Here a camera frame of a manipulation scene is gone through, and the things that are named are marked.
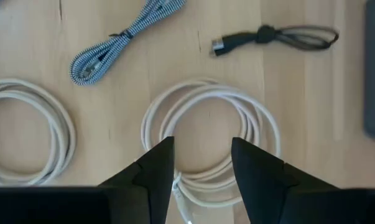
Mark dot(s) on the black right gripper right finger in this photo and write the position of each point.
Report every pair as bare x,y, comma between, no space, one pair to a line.
268,193

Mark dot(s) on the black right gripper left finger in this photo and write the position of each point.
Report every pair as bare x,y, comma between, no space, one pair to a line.
143,193

